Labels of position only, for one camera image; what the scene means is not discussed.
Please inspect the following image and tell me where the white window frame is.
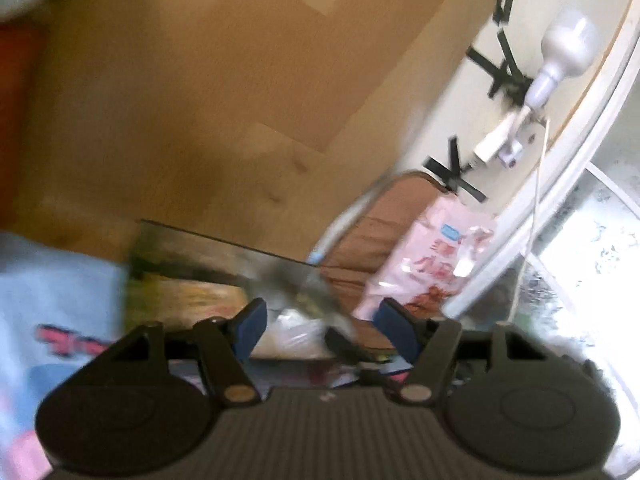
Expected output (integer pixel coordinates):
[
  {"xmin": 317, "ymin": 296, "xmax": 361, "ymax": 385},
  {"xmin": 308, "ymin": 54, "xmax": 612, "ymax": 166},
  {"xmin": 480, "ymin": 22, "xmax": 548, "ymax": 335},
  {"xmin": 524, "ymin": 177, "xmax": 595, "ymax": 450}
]
[{"xmin": 445, "ymin": 5, "xmax": 640, "ymax": 319}]

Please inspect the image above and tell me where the black tape cross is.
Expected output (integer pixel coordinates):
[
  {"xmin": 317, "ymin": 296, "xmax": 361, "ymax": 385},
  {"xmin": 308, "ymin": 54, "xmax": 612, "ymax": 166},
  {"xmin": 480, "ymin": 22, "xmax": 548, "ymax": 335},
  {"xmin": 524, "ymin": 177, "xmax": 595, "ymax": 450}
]
[
  {"xmin": 423, "ymin": 136, "xmax": 489, "ymax": 204},
  {"xmin": 466, "ymin": 30, "xmax": 535, "ymax": 101}
]

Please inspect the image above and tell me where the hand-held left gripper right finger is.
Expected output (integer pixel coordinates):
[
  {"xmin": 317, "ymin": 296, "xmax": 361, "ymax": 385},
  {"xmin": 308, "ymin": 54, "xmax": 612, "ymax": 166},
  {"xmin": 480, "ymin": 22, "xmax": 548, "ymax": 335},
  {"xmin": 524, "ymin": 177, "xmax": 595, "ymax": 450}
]
[{"xmin": 372, "ymin": 297, "xmax": 548, "ymax": 406}]

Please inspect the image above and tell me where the pink printed plastic bag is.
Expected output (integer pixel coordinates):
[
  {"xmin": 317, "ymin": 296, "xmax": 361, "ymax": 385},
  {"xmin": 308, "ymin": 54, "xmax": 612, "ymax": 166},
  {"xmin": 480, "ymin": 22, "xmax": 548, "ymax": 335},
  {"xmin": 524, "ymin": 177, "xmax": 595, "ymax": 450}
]
[{"xmin": 352, "ymin": 195, "xmax": 496, "ymax": 323}]

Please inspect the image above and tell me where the clear plastic bag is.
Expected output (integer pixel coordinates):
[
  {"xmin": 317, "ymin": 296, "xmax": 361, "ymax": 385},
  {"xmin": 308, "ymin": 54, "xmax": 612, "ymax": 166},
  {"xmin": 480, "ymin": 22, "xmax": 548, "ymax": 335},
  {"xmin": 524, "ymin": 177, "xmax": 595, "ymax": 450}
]
[{"xmin": 252, "ymin": 307, "xmax": 331, "ymax": 359}]

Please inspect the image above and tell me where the light blue printed blanket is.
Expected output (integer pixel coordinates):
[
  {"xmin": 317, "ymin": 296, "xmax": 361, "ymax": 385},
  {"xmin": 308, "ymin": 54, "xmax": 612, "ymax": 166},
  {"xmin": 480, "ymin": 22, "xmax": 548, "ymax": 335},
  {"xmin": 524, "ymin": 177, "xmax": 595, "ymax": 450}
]
[{"xmin": 0, "ymin": 230, "xmax": 132, "ymax": 480}]

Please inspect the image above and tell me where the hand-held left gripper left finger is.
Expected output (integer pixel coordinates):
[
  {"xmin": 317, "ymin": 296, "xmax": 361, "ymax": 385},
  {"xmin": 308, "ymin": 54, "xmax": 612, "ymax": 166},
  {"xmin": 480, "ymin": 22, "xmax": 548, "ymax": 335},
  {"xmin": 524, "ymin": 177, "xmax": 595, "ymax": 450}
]
[{"xmin": 109, "ymin": 297, "xmax": 268, "ymax": 406}]

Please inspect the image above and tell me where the brown cushion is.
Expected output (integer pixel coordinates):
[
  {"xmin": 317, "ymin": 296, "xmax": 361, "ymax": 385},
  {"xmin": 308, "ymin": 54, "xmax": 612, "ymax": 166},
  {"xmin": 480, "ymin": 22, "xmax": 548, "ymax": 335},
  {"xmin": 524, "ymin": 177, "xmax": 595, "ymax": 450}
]
[{"xmin": 318, "ymin": 172, "xmax": 451, "ymax": 351}]

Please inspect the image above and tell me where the white power adapter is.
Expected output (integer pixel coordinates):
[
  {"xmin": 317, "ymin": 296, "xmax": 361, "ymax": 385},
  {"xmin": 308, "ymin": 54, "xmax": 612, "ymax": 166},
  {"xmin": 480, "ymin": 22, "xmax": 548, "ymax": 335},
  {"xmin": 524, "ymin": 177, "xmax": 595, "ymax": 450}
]
[{"xmin": 473, "ymin": 108, "xmax": 543, "ymax": 168}]

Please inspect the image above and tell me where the red cloth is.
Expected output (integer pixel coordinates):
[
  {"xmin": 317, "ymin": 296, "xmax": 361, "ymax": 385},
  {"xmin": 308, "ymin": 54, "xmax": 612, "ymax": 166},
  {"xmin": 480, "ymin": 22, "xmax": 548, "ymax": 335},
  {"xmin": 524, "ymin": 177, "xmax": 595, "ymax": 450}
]
[{"xmin": 0, "ymin": 24, "xmax": 47, "ymax": 221}]

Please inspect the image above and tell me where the white cable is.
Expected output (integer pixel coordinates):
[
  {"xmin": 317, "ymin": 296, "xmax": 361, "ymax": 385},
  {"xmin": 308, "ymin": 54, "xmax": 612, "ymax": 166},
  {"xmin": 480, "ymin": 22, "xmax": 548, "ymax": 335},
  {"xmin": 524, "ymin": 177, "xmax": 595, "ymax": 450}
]
[{"xmin": 511, "ymin": 120, "xmax": 551, "ymax": 325}]

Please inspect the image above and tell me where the white lamp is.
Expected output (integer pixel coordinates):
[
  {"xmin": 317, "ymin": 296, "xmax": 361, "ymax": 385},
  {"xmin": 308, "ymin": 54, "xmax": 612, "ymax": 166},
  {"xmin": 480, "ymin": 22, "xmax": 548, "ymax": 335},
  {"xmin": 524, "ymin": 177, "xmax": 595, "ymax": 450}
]
[{"xmin": 521, "ymin": 9, "xmax": 601, "ymax": 111}]

